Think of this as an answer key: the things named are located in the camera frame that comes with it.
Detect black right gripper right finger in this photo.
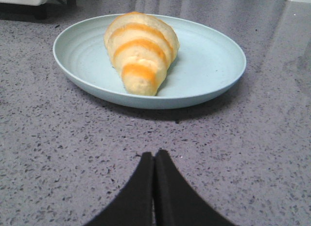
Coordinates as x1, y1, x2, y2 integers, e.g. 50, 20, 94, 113
154, 150, 233, 226

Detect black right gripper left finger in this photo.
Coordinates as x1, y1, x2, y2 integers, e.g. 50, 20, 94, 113
86, 152, 154, 226

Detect yellow striped croissant bread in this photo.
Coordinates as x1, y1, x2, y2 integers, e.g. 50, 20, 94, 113
104, 12, 179, 96

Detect light green round plate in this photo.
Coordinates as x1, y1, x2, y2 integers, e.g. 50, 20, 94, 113
53, 15, 246, 109

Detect white furniture piece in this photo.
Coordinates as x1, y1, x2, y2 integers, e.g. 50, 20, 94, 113
0, 0, 77, 20

